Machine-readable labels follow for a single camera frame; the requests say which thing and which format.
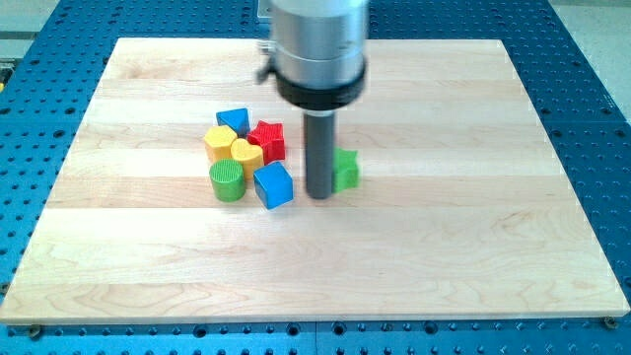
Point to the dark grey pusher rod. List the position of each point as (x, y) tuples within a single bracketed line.
[(319, 139)]

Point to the green cylinder block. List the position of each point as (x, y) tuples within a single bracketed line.
[(228, 180)]

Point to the yellow heart block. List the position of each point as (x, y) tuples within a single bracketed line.
[(249, 156)]

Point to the blue triangle block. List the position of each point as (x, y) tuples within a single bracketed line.
[(237, 119)]

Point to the red star block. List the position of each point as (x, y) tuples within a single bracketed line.
[(270, 138)]

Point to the light wooden board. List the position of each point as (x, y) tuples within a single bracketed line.
[(463, 210)]

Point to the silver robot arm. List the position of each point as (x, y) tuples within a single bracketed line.
[(316, 53)]

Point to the blue cube block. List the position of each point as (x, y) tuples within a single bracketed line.
[(273, 185)]

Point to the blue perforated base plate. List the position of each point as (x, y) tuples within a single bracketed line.
[(50, 90)]

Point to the yellow hexagon block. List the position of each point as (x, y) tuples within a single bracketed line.
[(218, 141)]

